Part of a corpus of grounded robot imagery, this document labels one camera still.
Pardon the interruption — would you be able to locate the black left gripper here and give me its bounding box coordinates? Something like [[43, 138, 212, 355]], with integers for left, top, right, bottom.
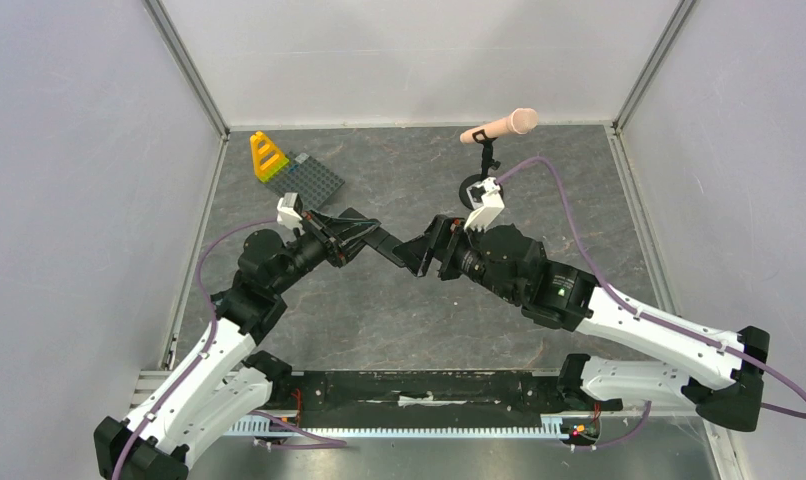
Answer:
[[270, 208, 381, 295]]

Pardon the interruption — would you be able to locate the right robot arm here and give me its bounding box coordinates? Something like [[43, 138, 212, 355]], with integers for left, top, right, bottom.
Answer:
[[392, 215, 770, 432]]

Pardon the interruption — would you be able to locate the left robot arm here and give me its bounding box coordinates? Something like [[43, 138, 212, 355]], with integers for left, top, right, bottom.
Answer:
[[94, 209, 380, 479]]

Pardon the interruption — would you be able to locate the grey studded baseplate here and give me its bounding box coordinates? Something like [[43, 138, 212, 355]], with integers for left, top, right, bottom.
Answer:
[[265, 151, 345, 210]]

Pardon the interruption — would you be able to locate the yellow toy ladder block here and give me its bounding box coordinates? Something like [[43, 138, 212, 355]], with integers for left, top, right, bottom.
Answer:
[[249, 131, 290, 183]]

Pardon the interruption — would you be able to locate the black microphone stand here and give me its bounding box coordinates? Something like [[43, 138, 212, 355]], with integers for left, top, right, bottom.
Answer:
[[458, 127, 501, 211]]

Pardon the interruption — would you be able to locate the pink microphone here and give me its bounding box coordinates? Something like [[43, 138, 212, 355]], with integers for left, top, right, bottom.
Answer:
[[459, 108, 539, 144]]

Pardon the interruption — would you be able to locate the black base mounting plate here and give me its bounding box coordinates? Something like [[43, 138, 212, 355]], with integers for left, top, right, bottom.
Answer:
[[229, 369, 624, 431]]

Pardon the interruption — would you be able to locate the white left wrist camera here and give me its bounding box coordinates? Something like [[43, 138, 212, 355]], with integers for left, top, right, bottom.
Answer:
[[276, 192, 303, 234]]

